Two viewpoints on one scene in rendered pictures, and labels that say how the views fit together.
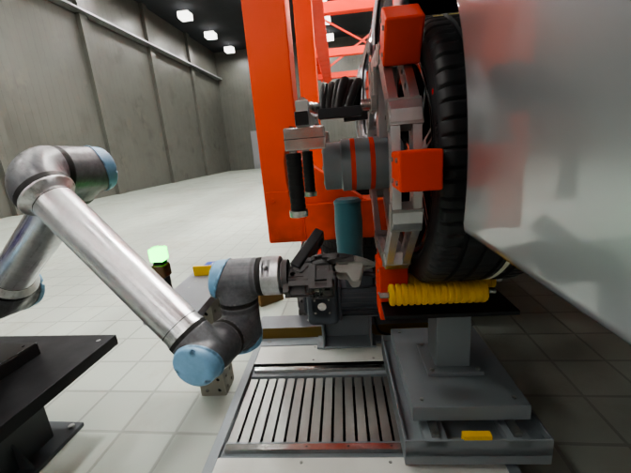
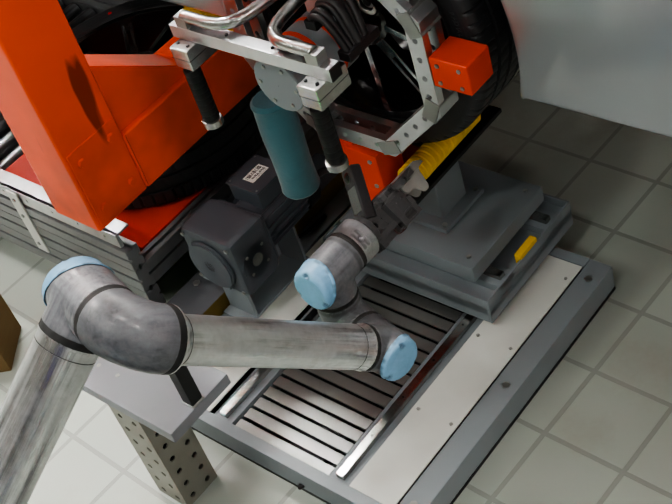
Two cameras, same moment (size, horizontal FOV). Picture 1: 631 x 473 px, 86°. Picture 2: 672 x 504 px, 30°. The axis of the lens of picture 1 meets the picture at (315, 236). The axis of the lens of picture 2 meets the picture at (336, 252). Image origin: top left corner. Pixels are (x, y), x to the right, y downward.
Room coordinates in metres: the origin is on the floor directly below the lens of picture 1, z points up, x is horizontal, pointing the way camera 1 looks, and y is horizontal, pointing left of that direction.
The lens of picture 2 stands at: (-0.54, 1.35, 2.26)
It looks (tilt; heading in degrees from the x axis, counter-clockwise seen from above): 43 degrees down; 317
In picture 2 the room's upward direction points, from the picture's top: 20 degrees counter-clockwise
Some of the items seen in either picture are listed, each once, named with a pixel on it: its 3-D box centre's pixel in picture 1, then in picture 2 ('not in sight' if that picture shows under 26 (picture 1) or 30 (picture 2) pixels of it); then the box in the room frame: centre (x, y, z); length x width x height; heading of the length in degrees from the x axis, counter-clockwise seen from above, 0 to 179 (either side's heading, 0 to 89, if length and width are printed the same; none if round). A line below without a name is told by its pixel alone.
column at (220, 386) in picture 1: (210, 341); (157, 429); (1.18, 0.44, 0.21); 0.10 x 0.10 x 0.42; 85
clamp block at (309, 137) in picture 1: (304, 137); (324, 83); (0.79, 0.00, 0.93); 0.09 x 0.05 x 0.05; 85
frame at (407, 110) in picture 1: (388, 161); (332, 34); (0.94, -0.21, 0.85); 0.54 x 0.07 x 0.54; 175
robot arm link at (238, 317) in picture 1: (239, 324); (346, 316); (0.74, 0.20, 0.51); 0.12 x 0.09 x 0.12; 161
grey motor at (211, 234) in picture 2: (357, 309); (273, 228); (1.26, -0.15, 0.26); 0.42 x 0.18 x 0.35; 85
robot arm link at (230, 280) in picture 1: (238, 278); (329, 272); (0.75, 0.19, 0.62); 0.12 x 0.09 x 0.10; 85
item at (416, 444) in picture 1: (447, 385); (446, 230); (0.93, -0.38, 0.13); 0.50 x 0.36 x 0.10; 175
